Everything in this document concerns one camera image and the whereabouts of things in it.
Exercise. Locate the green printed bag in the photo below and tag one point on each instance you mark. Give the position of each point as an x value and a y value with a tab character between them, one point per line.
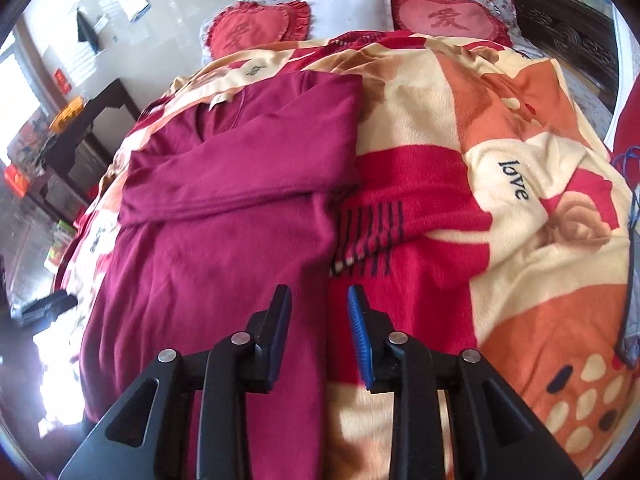
63	234

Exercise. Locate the dark wooden side table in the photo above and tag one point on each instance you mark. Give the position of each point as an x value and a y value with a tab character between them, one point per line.
73	161

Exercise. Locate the maroon long sleeve sweater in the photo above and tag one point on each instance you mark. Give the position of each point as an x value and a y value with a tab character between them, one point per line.
223	204

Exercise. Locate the large red heart cushion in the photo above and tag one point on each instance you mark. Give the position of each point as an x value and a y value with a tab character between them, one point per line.
248	24

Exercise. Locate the red orange cream fleece blanket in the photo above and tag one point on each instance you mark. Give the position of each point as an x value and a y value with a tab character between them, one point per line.
485	214

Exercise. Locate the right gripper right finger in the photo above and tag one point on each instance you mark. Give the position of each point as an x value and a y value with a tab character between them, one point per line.
452	414

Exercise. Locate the white pillow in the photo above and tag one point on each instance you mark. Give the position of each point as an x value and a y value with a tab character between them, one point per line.
332	18

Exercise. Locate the dark carved wooden headboard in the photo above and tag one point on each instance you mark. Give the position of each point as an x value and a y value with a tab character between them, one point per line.
580	36

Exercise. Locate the orange plastic basket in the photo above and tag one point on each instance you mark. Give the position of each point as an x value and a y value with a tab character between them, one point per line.
67	115

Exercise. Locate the small red heart cushion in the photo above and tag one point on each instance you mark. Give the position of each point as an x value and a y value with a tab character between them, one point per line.
449	18

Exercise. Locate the dark hanging cloth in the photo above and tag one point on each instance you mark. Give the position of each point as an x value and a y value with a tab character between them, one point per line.
86	33

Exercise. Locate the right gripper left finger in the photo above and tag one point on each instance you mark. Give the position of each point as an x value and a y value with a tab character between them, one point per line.
145	434

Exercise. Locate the red paper wall decoration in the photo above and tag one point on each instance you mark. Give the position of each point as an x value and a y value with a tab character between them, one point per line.
62	82

